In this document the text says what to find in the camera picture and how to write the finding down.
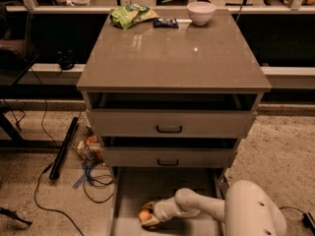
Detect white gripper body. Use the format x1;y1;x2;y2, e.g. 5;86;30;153
154;198;174;221

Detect orange fruit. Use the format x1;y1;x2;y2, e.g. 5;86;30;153
139;209;151;221

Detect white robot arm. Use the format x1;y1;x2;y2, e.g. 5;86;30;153
139;180;287;236

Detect grey bottom drawer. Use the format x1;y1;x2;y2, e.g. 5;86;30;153
108;167;224;236

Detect grey drawer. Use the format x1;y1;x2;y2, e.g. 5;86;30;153
108;167;224;236
101;147;237;168
87;109;256;139

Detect grey middle drawer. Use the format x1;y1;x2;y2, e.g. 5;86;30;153
101;147;237;168

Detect grey top drawer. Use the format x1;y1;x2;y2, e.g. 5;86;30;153
87;109;256;139

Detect grey drawer cabinet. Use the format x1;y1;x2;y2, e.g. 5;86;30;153
76;7;273;169

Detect small cluttered box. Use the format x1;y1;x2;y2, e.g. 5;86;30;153
76;135;102;161

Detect black bar on floor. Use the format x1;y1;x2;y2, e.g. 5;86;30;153
48;117;79;181

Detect black plug block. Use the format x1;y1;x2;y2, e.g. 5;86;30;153
302;212;315;235

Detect black round device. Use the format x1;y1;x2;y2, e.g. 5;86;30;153
56;50;77;70

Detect dark blue snack packet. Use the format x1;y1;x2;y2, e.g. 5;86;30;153
153;19;179;29

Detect green snack bag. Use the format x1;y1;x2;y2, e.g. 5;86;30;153
110;4;158;30

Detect white ceramic bowl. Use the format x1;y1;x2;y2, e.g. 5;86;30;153
187;1;217;26

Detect black chair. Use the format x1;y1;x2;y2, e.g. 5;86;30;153
0;1;38;88

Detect black floor cable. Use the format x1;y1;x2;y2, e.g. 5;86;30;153
33;162;86;236

